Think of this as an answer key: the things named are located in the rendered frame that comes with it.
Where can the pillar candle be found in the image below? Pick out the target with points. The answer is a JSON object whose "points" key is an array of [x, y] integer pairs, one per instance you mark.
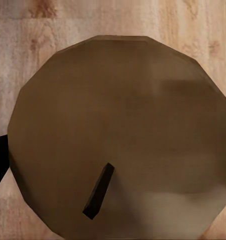
{"points": [[121, 137]]}

